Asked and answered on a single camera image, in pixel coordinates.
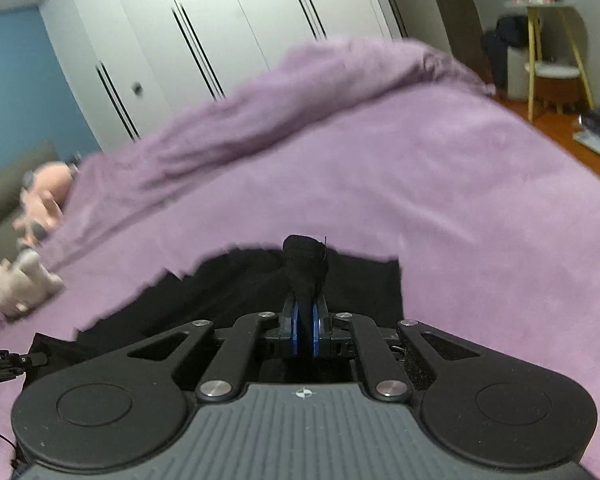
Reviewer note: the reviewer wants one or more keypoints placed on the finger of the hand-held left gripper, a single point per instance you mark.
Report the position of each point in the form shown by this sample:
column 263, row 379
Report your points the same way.
column 32, row 359

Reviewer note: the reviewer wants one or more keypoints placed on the dark clothes pile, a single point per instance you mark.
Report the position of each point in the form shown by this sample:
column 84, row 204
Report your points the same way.
column 500, row 45

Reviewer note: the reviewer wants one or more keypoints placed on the white plush toy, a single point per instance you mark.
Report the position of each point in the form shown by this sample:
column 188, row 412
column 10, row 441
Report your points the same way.
column 17, row 280

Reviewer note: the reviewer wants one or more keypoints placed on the black long-sleeved sweater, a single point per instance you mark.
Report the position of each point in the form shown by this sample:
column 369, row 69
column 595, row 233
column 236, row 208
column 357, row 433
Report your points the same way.
column 230, row 300

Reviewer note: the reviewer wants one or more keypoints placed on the dark wooden door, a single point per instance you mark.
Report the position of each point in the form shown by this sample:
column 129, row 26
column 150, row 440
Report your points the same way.
column 450, row 10

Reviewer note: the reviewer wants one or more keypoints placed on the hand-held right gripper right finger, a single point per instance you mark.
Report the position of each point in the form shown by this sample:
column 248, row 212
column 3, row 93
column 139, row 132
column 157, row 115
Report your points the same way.
column 320, row 332

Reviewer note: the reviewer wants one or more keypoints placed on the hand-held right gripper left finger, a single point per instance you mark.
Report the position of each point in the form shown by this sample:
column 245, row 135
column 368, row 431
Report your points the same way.
column 293, row 332

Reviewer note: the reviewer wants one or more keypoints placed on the grey pillow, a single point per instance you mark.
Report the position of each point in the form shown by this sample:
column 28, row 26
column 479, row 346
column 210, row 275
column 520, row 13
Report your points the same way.
column 2, row 210

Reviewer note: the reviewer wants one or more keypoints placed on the side table with yellow legs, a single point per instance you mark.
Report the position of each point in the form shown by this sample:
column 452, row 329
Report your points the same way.
column 534, row 35

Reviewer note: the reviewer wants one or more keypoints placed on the round stool with white cushion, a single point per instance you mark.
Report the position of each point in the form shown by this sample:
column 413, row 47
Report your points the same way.
column 557, row 77

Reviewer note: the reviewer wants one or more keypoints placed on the pink plush toy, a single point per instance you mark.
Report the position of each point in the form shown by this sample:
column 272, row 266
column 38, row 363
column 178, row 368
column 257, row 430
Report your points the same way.
column 42, row 200

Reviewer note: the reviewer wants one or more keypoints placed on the purple fleece blanket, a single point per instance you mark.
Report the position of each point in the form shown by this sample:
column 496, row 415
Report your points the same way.
column 405, row 185

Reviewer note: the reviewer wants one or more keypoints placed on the white wardrobe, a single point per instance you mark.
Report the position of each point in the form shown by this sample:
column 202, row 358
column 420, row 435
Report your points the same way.
column 205, row 35

